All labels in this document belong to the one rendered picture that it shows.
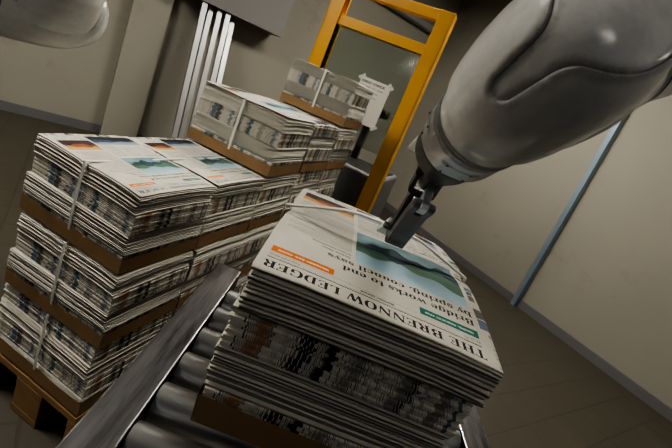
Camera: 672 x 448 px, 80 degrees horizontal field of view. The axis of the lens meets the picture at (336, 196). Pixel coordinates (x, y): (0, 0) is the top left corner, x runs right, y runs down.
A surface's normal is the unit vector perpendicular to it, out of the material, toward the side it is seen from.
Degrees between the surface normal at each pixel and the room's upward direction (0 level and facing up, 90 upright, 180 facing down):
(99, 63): 90
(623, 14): 72
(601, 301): 90
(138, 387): 0
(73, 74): 90
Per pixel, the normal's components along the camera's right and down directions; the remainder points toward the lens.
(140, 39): 0.48, 0.40
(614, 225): -0.79, -0.18
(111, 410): 0.38, -0.89
